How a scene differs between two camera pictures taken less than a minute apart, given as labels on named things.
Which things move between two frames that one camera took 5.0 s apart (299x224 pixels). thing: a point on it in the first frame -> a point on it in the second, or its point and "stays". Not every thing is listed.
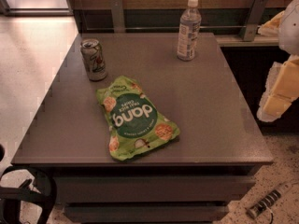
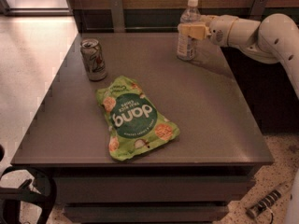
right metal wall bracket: x=251 y=26 stays
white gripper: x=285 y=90 -> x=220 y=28
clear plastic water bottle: x=189 y=30 stays
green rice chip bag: x=134 y=120 stays
